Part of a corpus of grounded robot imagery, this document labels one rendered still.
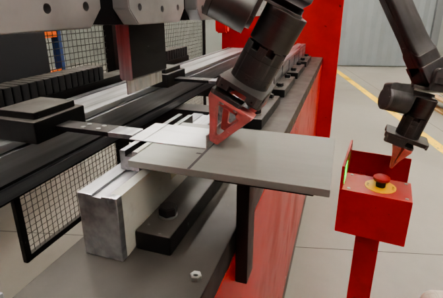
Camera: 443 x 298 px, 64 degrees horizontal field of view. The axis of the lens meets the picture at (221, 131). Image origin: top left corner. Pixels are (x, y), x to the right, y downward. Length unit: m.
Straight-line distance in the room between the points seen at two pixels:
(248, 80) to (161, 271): 0.27
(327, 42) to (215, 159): 2.20
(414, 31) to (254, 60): 0.56
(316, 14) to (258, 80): 2.16
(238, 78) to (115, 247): 0.28
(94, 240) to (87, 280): 0.05
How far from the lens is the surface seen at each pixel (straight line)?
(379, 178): 0.94
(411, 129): 0.98
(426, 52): 0.96
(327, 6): 2.62
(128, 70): 0.50
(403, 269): 2.04
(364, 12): 8.43
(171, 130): 0.59
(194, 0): 0.61
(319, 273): 1.88
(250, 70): 0.47
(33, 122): 0.64
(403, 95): 0.94
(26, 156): 0.70
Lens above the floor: 1.19
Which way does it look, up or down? 19 degrees down
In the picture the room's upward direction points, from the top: straight up
